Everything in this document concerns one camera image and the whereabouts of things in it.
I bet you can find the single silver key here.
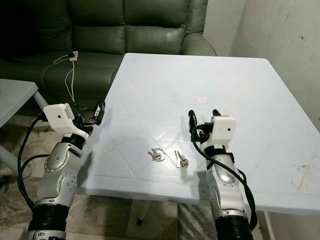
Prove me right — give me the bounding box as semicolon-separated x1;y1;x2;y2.
174;150;190;168

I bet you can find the white plastic table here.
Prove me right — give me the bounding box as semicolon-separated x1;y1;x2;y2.
77;52;320;240

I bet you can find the white phone charger plug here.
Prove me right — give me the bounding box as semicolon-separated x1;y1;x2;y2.
67;50;80;62

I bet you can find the small grey side table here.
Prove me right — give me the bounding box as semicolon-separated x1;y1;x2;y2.
0;78;49;176

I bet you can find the dark green leather sofa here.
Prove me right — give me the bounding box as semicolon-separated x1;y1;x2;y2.
0;0;217;108

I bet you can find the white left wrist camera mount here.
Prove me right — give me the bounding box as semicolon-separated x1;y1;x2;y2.
43;103;92;140

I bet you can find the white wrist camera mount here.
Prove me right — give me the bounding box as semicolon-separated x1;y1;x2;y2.
209;115;237;149
43;103;92;140

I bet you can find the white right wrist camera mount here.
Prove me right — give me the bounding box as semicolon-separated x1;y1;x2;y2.
209;115;237;149

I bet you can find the white charger cable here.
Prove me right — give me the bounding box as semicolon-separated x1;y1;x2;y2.
53;54;79;104

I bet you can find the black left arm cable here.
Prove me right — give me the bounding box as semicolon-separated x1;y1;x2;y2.
17;115;49;216

